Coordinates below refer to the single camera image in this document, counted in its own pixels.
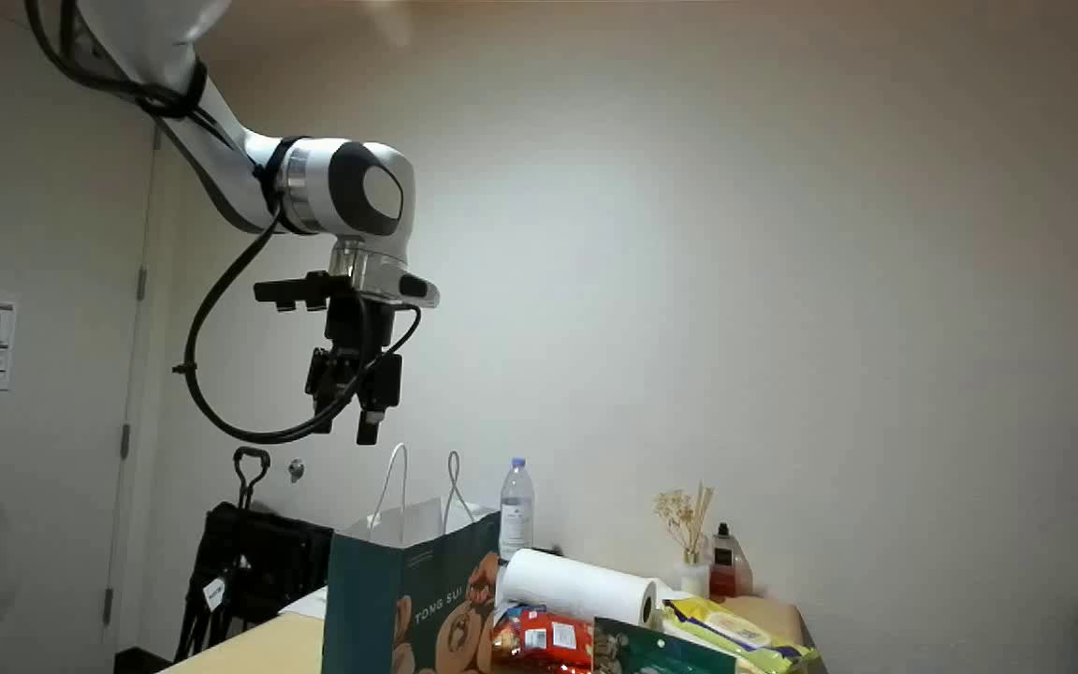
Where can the red snack packet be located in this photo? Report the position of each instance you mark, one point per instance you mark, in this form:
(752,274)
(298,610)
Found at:
(550,637)

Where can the yellow green snack packets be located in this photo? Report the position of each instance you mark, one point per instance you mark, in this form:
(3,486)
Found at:
(740,632)

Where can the clear plastic water bottle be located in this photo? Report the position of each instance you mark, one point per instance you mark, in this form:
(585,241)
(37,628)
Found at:
(514,511)

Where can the white paper towel roll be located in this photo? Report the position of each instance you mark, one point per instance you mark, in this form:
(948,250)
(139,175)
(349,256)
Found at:
(579,587)

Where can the green snack packet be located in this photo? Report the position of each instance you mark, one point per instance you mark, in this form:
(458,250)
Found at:
(652,655)

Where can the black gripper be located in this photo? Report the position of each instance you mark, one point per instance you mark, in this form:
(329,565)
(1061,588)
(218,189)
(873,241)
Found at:
(355,329)

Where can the green paper gift bag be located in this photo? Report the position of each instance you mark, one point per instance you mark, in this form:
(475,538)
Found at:
(373,612)

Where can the white door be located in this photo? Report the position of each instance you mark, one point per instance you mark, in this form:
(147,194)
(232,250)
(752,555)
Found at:
(66,500)

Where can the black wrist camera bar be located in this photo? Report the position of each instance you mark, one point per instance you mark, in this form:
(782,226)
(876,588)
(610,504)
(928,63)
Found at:
(298,289)

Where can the small metal knob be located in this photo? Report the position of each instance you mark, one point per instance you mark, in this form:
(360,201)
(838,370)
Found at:
(298,470)

